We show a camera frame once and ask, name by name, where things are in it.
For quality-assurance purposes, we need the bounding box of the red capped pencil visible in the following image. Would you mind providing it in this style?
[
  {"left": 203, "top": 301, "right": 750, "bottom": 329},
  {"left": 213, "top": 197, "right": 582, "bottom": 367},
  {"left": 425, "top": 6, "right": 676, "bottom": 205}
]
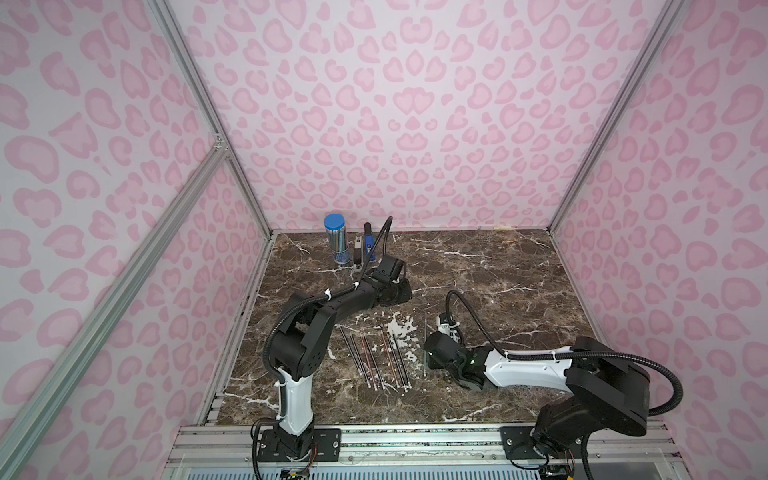
[{"left": 379, "top": 329, "right": 401, "bottom": 388}]

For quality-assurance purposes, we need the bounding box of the purple capped pencil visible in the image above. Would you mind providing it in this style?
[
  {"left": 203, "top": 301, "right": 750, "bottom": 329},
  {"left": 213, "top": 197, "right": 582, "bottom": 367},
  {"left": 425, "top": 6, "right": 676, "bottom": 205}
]
[{"left": 387, "top": 333, "right": 410, "bottom": 390}]

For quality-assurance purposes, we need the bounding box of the yellow capped pencil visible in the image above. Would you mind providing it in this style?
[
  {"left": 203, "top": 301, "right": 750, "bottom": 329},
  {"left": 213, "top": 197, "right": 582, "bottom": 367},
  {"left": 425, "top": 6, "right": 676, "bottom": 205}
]
[{"left": 392, "top": 335, "right": 412, "bottom": 389}]

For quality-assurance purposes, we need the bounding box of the dark pencil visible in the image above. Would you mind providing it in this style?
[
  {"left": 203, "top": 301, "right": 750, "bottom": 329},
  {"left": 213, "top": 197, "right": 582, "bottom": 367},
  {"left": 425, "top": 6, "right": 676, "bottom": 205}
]
[
  {"left": 339, "top": 327, "right": 365, "bottom": 377},
  {"left": 351, "top": 335, "right": 372, "bottom": 388}
]

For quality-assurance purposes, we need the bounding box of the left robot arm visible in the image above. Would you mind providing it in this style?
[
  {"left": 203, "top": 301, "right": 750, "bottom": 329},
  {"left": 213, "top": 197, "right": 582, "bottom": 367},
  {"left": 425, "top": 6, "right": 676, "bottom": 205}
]
[{"left": 262, "top": 255, "right": 412, "bottom": 456}]

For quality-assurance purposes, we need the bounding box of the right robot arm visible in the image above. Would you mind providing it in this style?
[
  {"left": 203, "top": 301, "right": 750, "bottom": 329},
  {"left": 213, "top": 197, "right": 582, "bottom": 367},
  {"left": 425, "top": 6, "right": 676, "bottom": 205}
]
[{"left": 424, "top": 332, "right": 650, "bottom": 456}]

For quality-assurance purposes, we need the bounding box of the grey clip tool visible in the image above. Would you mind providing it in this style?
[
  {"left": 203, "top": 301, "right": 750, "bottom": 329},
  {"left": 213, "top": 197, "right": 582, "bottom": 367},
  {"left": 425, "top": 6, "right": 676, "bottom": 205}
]
[{"left": 352, "top": 236, "right": 364, "bottom": 273}]

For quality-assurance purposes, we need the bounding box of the blue-capped metal cylinder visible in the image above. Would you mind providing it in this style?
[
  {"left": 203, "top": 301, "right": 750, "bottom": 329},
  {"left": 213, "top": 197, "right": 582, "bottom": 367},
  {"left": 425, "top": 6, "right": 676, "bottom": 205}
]
[{"left": 324, "top": 213, "right": 350, "bottom": 265}]

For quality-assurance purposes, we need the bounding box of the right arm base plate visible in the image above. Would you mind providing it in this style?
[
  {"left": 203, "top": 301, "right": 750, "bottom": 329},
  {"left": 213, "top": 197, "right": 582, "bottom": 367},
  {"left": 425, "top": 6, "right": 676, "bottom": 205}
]
[{"left": 499, "top": 426, "right": 582, "bottom": 462}]

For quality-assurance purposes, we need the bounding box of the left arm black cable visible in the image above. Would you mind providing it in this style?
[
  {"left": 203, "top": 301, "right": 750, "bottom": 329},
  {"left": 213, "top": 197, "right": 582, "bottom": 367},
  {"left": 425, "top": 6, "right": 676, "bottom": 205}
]
[{"left": 250, "top": 215, "right": 394, "bottom": 480}]

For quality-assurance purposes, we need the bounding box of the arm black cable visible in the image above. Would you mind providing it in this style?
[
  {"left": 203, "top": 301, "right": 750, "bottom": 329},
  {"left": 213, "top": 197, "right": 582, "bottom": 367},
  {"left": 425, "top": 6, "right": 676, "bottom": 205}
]
[
  {"left": 444, "top": 289, "right": 685, "bottom": 480},
  {"left": 250, "top": 215, "right": 394, "bottom": 480}
]

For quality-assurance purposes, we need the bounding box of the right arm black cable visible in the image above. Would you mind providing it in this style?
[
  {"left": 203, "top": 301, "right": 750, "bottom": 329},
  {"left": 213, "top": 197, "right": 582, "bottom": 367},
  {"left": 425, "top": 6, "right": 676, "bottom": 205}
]
[{"left": 444, "top": 289, "right": 685, "bottom": 480}]

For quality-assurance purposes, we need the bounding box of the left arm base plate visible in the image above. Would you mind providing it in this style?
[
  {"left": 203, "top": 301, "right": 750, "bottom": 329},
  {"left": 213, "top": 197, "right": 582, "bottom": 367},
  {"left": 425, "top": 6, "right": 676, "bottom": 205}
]
[{"left": 256, "top": 427, "right": 341, "bottom": 463}]

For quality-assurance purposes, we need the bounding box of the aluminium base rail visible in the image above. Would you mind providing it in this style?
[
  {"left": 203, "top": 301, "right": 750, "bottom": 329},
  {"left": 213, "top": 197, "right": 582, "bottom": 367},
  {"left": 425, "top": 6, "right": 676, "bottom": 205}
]
[{"left": 161, "top": 422, "right": 690, "bottom": 479}]

